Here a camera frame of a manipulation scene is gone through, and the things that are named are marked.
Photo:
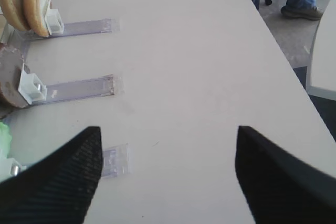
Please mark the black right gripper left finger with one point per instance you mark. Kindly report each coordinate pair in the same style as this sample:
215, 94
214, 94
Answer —
60, 187

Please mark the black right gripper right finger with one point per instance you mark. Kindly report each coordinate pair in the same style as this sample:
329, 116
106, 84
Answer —
278, 187

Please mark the green lettuce leaf in rack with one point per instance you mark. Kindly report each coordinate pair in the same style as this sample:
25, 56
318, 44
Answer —
5, 140

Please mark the front brown meat patty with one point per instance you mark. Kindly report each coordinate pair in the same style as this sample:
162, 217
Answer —
11, 68

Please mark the clear acrylic food rack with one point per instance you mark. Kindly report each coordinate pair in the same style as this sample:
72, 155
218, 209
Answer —
61, 92

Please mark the white pusher block middle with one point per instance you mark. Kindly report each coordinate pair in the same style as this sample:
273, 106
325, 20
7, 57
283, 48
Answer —
31, 87

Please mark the white pusher block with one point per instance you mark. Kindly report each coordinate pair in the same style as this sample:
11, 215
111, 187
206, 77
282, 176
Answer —
31, 87
53, 20

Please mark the white neighbouring table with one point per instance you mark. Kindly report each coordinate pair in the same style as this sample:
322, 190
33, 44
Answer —
320, 81

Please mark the white pusher block top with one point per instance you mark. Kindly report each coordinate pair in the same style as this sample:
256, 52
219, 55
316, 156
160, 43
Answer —
53, 20

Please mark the near bun slice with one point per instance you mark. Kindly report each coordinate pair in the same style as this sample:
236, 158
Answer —
35, 11

